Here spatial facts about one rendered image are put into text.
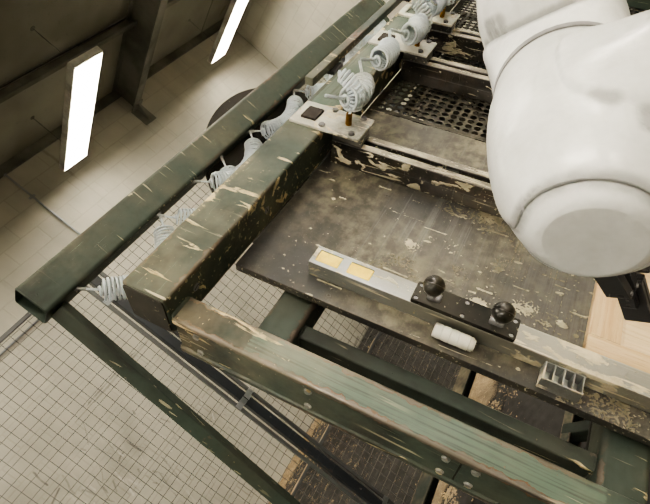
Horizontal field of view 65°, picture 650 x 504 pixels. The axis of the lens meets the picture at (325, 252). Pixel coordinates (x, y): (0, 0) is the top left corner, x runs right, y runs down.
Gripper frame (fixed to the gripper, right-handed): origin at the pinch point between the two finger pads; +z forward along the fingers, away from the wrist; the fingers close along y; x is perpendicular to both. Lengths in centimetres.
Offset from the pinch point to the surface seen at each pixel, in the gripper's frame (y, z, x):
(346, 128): -39, -7, -70
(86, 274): 18, -12, -122
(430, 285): -2.3, 4.5, -31.8
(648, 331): -23.4, 39.1, -9.8
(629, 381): -8.8, 33.9, -8.7
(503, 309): -3.8, 10.8, -21.5
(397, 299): -3.7, 11.8, -43.7
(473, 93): -86, 16, -65
